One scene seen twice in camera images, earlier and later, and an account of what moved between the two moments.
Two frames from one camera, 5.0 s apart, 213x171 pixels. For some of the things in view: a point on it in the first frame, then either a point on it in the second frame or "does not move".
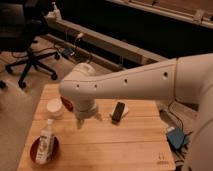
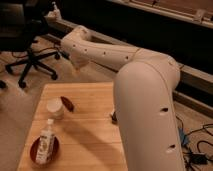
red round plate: x=53 y=154 does not move
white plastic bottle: x=46 y=144 does not move
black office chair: x=18 y=35 does not move
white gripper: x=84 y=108 -> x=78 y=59
